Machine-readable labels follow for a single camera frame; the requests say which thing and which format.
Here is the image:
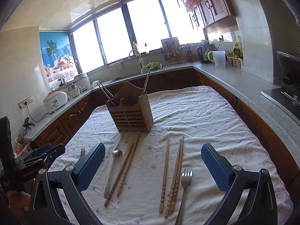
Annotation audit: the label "wooden chopstick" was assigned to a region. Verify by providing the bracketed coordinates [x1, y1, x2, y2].
[116, 135, 140, 197]
[103, 144, 134, 207]
[164, 147, 179, 218]
[159, 139, 170, 213]
[170, 136, 184, 212]

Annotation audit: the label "kitchen faucet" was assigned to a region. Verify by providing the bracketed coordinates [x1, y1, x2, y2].
[128, 49, 144, 67]

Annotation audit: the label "person's left hand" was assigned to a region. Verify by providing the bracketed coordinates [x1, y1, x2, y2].
[8, 191, 31, 224]

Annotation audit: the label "lower wooden cabinets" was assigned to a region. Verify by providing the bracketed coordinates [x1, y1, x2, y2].
[32, 69, 299, 191]

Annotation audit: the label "wooden cabinets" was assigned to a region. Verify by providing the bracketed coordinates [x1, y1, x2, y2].
[32, 69, 299, 191]
[180, 0, 236, 27]

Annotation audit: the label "small steel fork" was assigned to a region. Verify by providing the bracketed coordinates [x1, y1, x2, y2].
[79, 147, 86, 158]

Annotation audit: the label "white rice cooker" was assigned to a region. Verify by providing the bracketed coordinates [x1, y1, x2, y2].
[43, 91, 68, 114]

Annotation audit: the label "steel spoon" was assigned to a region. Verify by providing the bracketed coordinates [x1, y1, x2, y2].
[104, 149, 123, 199]

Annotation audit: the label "large steel fork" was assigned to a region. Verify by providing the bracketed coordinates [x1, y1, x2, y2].
[175, 167, 193, 225]

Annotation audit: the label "large white steamer pot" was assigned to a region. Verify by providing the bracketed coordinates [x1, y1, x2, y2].
[74, 73, 91, 91]

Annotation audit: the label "tropical fruit poster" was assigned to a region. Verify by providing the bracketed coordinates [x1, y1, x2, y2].
[39, 31, 78, 83]

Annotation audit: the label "wooden utensil holder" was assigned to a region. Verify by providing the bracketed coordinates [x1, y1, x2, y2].
[106, 81, 154, 133]

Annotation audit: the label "white floral tablecloth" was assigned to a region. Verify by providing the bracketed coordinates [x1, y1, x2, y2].
[50, 86, 293, 224]

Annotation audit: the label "gas stove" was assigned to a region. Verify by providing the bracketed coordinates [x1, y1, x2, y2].
[260, 78, 300, 125]

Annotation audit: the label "metal utensil in holder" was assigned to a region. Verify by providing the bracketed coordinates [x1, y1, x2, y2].
[142, 69, 151, 95]

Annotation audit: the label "green vegetable bowl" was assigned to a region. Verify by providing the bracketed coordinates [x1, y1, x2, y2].
[141, 62, 163, 74]

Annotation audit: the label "black wok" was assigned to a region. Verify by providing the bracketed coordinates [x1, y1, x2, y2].
[276, 51, 300, 83]

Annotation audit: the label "condiment bottles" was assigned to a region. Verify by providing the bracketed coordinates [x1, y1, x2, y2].
[226, 43, 244, 69]

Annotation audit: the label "white plastic jug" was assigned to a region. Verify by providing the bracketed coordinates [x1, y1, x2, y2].
[213, 51, 226, 68]

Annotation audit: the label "green cup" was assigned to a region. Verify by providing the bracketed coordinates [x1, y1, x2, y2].
[207, 51, 214, 62]

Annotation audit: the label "dish drying rack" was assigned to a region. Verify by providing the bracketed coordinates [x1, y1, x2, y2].
[161, 37, 184, 61]

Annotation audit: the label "electric kettle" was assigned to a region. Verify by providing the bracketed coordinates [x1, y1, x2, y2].
[197, 44, 211, 64]

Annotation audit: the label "upper wooden cabinets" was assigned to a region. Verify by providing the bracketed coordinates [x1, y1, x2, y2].
[180, 0, 236, 27]

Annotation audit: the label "wall power socket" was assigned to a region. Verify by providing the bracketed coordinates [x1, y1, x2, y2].
[18, 95, 33, 109]

